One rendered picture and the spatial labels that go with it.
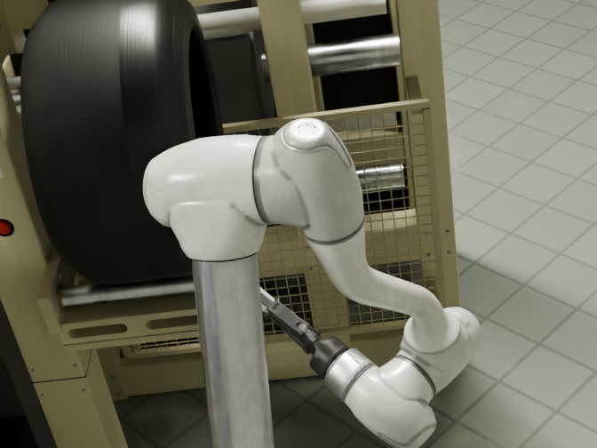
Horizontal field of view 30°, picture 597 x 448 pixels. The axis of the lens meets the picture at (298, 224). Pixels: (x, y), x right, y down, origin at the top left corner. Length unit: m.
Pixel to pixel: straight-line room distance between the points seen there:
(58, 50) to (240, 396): 0.77
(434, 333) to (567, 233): 1.91
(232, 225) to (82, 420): 1.21
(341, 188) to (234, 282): 0.22
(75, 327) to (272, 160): 0.94
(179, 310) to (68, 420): 0.53
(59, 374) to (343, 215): 1.19
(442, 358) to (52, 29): 0.94
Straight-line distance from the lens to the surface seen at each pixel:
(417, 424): 1.99
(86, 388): 2.68
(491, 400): 3.28
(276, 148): 1.59
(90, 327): 2.46
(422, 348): 2.02
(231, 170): 1.62
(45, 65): 2.11
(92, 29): 2.14
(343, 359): 2.03
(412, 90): 2.75
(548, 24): 5.22
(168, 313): 2.37
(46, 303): 2.37
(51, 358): 2.63
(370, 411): 2.00
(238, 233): 1.64
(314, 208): 1.61
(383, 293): 1.83
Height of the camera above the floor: 2.33
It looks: 35 degrees down
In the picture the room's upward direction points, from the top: 10 degrees counter-clockwise
